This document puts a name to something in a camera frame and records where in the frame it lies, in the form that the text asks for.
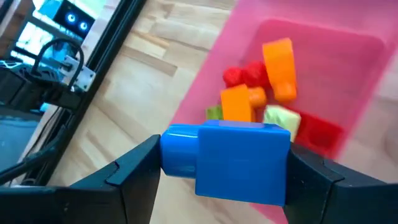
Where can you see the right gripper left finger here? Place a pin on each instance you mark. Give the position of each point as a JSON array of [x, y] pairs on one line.
[[93, 202]]

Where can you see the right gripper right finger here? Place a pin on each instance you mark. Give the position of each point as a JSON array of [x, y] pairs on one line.
[[342, 202]]

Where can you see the blue one-stud block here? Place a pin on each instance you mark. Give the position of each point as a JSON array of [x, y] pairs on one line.
[[236, 161]]

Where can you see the short orange block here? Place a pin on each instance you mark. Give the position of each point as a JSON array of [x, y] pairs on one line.
[[236, 104]]

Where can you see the long orange block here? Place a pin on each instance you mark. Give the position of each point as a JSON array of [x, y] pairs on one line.
[[280, 68]]

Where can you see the green two-stud block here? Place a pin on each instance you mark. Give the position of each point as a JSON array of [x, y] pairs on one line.
[[214, 113]]

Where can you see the pink plastic bin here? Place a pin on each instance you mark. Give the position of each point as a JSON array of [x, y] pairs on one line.
[[311, 37]]

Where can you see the black device blue lights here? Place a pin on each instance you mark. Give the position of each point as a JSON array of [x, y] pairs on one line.
[[62, 15]]

